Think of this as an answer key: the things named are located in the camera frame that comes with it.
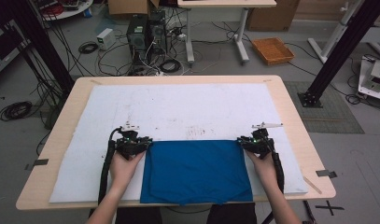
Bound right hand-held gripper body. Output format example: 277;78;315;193
249;121;285;160

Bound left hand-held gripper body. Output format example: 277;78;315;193
115;120;146;161

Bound blue t-shirt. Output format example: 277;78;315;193
139;139;254;206

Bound person's right hand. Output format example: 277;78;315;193
245;150;277;188

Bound person's left hand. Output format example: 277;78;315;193
108;150;146;188

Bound white table mat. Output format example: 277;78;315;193
49;82;310;204

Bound thin wooden stick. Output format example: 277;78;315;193
303;175;323;195

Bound person's left leg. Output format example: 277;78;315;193
115;205;163;224

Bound black tape strip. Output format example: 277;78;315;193
315;169;338;179
24;158;49;171

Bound grey floor mat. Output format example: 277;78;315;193
284;80;365;135

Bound black tape cross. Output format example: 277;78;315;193
315;200;345;217

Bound orange plastic tray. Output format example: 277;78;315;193
251;36;296;66

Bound black computer tower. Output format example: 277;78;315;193
147;9;169;61
126;13;149;65

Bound white power supply box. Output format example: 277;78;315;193
95;27;117;51

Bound cardboard box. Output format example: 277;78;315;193
107;0;161;17
246;0;301;33

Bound white metal stand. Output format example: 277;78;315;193
307;0;363;64

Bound white desk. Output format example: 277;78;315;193
176;0;277;65

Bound round white table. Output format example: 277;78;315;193
32;0;94;21

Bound grey shelf unit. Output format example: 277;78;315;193
0;19;27;79

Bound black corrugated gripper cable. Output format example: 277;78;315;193
270;150;286;194
97;126;122;206

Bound coiled black cable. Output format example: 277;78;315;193
159;58;183;75
77;40;100;55
0;100;34;122

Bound black metal frame post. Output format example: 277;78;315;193
8;0;76;94
297;0;380;108

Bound white device with cables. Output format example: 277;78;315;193
357;54;380;103

